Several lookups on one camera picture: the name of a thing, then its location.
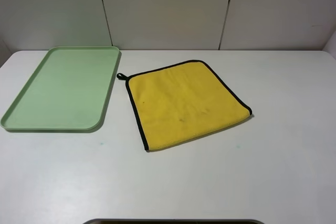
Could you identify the yellow towel with black trim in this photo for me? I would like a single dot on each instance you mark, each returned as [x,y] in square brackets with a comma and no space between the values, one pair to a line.
[182,102]

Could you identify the green plastic tray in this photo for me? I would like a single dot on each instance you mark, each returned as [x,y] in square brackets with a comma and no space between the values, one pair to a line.
[68,92]

